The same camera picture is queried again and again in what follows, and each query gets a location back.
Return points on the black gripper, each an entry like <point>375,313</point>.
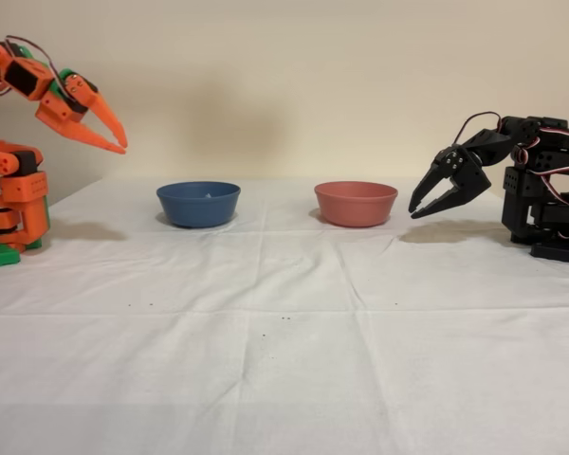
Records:
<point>469,176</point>

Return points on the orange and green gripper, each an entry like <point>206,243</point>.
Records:
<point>63,112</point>

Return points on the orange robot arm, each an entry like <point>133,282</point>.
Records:
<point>26,187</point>

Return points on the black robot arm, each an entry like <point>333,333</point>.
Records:
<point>550,142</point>

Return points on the pink bowl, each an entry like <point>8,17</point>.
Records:
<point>355,206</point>

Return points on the blue bowl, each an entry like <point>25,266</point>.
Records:
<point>198,208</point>

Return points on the white tablecloth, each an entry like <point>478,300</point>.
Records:
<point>284,369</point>

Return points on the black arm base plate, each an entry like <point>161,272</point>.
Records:
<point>559,251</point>

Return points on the green arm base plate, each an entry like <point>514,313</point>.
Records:
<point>0,258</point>

